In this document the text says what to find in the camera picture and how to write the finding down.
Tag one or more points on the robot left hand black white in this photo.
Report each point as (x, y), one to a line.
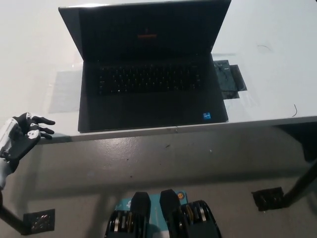
(22, 138)

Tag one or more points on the dark grey Dell laptop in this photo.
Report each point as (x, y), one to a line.
(153, 81)

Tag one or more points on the black desk leg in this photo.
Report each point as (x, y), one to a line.
(12, 218)
(301, 181)

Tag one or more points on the robot body black ribbed block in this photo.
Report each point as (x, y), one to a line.
(190, 218)
(128, 218)

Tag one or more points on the dark desk underframe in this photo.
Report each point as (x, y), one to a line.
(301, 138)

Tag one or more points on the black floor tape patch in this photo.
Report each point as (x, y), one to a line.
(39, 220)
(267, 199)

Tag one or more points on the thin curved black thread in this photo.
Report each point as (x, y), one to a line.
(264, 46)

